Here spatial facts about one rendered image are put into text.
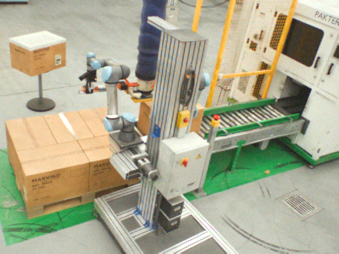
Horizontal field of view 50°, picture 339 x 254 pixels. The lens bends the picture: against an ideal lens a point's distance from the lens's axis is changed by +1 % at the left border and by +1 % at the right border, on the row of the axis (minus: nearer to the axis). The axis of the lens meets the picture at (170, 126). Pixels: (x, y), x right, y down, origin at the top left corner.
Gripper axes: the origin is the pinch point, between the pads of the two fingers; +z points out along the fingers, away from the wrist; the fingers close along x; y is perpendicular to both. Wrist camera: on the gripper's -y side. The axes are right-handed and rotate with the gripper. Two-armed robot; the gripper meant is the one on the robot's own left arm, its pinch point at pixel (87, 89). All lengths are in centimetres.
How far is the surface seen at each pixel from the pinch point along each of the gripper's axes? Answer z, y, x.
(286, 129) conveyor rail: 72, 262, -30
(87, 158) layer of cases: 69, -3, -15
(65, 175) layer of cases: 79, -27, -22
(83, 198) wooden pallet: 116, -8, -22
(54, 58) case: 46, 16, 184
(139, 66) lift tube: -20, 50, -1
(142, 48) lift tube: -39, 51, -3
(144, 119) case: 47, 68, 6
